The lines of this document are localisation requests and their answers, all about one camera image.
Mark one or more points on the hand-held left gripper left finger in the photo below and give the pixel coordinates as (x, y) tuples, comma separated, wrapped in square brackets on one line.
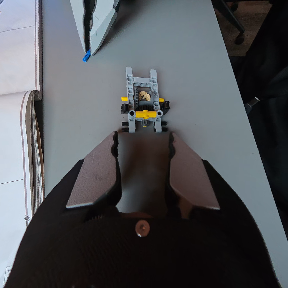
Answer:
[(94, 180)]

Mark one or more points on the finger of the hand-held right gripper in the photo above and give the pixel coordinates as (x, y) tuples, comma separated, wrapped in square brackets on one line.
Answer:
[(103, 24), (77, 15)]

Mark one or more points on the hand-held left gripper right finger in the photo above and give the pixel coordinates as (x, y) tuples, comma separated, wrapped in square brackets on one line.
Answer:
[(193, 180)]

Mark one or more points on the blue lego pin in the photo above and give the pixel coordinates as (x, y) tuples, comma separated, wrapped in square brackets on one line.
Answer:
[(86, 56)]

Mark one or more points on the grey lego chassis assembly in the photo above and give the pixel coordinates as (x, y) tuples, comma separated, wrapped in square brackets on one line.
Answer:
[(130, 90)]

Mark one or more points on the lego instruction booklet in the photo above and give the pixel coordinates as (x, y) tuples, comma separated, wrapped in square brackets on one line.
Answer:
[(13, 135)]

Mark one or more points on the black office chair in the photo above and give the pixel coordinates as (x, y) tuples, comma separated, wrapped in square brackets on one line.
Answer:
[(229, 13)]

